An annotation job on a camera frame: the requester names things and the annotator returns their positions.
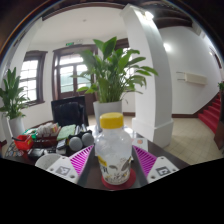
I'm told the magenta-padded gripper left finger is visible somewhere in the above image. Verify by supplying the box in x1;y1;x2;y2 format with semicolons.
45;144;98;188

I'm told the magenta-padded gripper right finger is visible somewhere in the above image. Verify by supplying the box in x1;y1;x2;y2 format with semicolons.
132;145;180;187

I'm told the clear yellow-capped drink bottle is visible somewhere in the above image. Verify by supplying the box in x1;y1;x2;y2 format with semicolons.
94;112;134;186

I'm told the white speckled mug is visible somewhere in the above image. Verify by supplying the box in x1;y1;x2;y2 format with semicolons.
34;152;63;171

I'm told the grey foam-tipped microphone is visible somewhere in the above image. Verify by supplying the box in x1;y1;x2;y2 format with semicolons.
68;135;84;153
80;132;96;147

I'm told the white printed paper sheet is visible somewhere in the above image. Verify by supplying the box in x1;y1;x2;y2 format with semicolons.
131;131;150;153

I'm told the green folded cloth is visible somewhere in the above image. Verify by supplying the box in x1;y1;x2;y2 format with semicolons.
56;124;77;142

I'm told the brown box of jars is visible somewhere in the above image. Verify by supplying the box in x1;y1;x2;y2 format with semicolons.
33;122;61;148

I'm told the black chair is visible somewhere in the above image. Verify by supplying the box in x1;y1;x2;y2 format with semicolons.
50;95;90;128

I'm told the red carpeted staircase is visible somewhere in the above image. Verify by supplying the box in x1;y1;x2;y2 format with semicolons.
197;93;223;134

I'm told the leafy plant in white pot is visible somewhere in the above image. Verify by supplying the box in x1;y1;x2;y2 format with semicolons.
0;67;31;139
71;36;159;131

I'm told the dark wooden glazed door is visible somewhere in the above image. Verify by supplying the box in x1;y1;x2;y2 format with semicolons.
51;44;98;101

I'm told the dark-framed window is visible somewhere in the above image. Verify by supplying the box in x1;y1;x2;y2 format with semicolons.
18;50;48;105

